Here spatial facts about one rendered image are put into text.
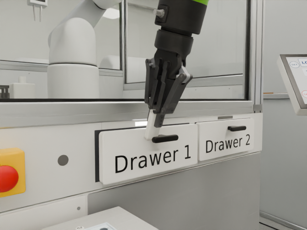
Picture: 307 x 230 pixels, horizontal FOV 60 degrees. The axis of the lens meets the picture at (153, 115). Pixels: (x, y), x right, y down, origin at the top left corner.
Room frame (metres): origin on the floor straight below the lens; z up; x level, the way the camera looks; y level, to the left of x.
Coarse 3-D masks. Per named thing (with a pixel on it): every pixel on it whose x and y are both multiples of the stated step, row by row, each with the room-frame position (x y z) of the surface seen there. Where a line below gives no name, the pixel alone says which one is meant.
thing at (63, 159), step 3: (60, 156) 0.52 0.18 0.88; (63, 156) 0.52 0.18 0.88; (66, 156) 0.52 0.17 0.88; (60, 159) 0.52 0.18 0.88; (63, 159) 0.52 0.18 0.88; (66, 159) 0.52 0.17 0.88; (60, 162) 0.52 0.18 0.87; (63, 162) 0.52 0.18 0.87; (66, 162) 0.52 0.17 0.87; (60, 165) 0.52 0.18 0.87; (63, 165) 0.52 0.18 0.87
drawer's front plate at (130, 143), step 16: (144, 128) 0.61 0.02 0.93; (160, 128) 0.64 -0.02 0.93; (176, 128) 0.67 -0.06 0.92; (192, 128) 0.71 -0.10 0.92; (112, 144) 0.55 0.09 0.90; (128, 144) 0.58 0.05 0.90; (144, 144) 0.61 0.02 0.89; (160, 144) 0.64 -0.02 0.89; (176, 144) 0.67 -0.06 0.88; (192, 144) 0.71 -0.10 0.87; (112, 160) 0.55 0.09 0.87; (128, 160) 0.58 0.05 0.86; (160, 160) 0.64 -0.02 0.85; (176, 160) 0.67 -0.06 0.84; (192, 160) 0.71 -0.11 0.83; (112, 176) 0.55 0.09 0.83; (128, 176) 0.58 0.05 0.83
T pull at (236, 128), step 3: (228, 126) 0.83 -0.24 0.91; (231, 126) 0.82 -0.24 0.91; (234, 126) 0.81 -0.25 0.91; (237, 126) 0.81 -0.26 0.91; (240, 126) 0.82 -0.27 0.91; (243, 126) 0.83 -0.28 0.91; (228, 129) 0.83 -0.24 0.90; (231, 129) 0.79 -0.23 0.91; (234, 129) 0.79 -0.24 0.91; (237, 129) 0.80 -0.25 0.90; (240, 129) 0.81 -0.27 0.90; (243, 129) 0.83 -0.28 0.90
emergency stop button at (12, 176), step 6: (0, 168) 0.39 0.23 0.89; (6, 168) 0.39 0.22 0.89; (12, 168) 0.40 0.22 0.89; (0, 174) 0.39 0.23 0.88; (6, 174) 0.39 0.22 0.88; (12, 174) 0.40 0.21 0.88; (0, 180) 0.39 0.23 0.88; (6, 180) 0.39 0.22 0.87; (12, 180) 0.40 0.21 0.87; (0, 186) 0.39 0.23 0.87; (6, 186) 0.39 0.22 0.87; (12, 186) 0.40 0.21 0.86; (0, 192) 0.39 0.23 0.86
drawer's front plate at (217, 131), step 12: (228, 120) 0.84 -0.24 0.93; (240, 120) 0.88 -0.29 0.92; (252, 120) 0.92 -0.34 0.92; (204, 132) 0.76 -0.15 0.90; (216, 132) 0.80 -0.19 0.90; (228, 132) 0.84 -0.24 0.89; (240, 132) 0.88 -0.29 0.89; (252, 132) 0.92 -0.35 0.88; (204, 144) 0.76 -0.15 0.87; (216, 144) 0.80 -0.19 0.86; (228, 144) 0.84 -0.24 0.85; (240, 144) 0.88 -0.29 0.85; (252, 144) 0.93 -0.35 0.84; (204, 156) 0.76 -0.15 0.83; (216, 156) 0.80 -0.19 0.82
